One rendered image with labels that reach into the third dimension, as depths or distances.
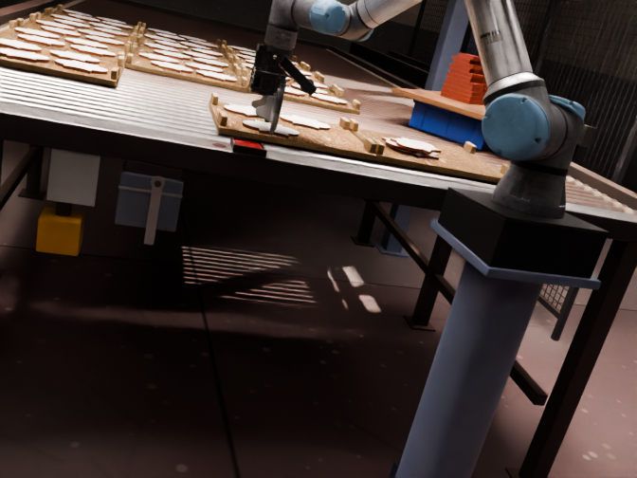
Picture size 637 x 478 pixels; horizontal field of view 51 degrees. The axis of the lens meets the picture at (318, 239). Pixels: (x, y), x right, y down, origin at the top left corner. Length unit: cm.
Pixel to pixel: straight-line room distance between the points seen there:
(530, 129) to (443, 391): 63
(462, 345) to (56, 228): 92
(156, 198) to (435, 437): 83
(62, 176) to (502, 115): 92
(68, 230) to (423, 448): 94
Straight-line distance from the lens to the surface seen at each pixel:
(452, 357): 151
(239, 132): 164
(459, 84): 261
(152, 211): 152
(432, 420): 159
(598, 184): 227
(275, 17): 166
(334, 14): 158
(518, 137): 126
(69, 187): 155
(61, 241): 157
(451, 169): 181
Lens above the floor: 126
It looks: 19 degrees down
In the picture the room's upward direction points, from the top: 14 degrees clockwise
